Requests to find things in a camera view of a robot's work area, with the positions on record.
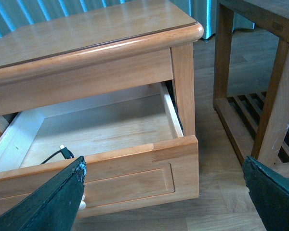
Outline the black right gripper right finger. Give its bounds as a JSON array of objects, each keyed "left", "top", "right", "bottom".
[{"left": 242, "top": 156, "right": 289, "bottom": 231}]

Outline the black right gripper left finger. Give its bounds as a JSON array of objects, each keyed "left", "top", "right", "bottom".
[{"left": 0, "top": 156, "right": 86, "bottom": 231}]

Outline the round wooden knob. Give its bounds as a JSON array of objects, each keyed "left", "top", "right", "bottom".
[{"left": 78, "top": 194, "right": 86, "bottom": 211}]

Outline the black charger cable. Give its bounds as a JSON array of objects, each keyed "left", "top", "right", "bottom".
[{"left": 39, "top": 144, "right": 75, "bottom": 165}]

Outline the wooden drawer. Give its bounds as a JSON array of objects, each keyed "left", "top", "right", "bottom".
[{"left": 0, "top": 83, "right": 199, "bottom": 218}]

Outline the dark wooden side table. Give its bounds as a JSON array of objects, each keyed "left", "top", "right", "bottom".
[{"left": 213, "top": 0, "right": 289, "bottom": 178}]

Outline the light wooden nightstand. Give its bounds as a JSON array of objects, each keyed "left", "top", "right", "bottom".
[{"left": 0, "top": 0, "right": 203, "bottom": 135}]

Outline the grey pleated curtain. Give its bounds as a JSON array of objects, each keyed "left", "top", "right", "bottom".
[{"left": 0, "top": 0, "right": 256, "bottom": 45}]

